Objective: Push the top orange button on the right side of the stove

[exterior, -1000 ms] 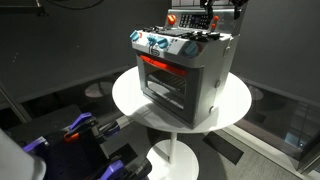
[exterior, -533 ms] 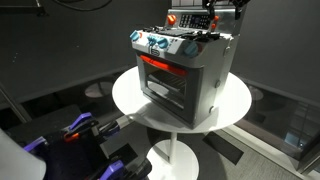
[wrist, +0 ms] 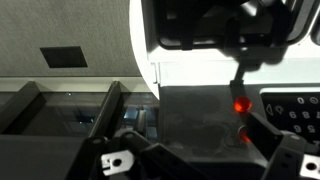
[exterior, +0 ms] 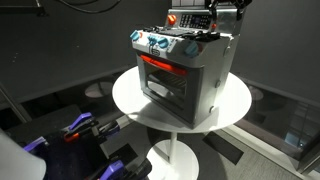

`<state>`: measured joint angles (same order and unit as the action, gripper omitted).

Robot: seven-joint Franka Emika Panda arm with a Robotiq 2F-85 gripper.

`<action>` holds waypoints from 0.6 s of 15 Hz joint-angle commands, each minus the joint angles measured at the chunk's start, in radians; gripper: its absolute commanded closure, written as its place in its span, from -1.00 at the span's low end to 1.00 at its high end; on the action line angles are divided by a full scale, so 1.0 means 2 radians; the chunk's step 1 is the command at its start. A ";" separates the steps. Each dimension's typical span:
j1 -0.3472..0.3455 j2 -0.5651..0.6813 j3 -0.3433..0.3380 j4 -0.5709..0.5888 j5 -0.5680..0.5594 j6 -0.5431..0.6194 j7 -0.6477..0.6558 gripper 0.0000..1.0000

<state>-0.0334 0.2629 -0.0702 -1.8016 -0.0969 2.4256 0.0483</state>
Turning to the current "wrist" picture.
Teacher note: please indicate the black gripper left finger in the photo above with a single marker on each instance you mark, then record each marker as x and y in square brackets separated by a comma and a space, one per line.
[87, 158]

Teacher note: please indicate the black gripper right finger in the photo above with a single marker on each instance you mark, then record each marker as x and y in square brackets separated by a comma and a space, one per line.
[286, 155]

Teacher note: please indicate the round orange stove button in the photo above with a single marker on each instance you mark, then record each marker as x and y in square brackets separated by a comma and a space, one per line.
[242, 104]

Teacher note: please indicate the black keypad with white digits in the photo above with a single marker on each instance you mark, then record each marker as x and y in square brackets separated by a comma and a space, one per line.
[296, 116]

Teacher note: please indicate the dark rectangular floor patch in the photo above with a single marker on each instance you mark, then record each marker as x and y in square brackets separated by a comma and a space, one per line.
[63, 56]

